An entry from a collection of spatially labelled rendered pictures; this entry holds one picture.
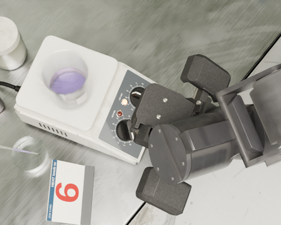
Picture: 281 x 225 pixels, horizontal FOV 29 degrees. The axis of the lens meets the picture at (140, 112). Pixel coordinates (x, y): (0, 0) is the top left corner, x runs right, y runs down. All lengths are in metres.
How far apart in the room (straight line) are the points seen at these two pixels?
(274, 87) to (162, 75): 0.42
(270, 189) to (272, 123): 0.38
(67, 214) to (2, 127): 0.18
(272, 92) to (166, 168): 0.12
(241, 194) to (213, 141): 0.38
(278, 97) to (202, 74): 0.17
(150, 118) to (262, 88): 0.14
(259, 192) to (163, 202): 0.29
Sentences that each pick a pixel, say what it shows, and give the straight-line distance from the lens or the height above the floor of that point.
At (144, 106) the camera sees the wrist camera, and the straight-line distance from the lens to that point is 0.59.
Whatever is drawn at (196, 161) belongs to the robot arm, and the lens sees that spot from 0.49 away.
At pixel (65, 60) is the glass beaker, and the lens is 0.76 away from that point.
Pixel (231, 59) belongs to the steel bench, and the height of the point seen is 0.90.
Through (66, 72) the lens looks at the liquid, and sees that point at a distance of 0.78.
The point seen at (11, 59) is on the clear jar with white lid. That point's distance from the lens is 0.88.
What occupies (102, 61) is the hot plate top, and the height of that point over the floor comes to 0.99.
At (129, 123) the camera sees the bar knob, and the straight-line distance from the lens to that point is 0.80.
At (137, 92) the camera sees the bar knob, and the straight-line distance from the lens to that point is 0.81.
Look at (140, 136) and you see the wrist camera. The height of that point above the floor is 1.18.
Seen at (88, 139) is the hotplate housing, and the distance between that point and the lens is 0.80.
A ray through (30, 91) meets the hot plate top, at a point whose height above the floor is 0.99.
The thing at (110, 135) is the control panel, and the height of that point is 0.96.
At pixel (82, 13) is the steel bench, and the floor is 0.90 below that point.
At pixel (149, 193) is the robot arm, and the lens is 0.60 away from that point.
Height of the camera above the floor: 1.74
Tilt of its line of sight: 73 degrees down
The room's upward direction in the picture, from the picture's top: 2 degrees clockwise
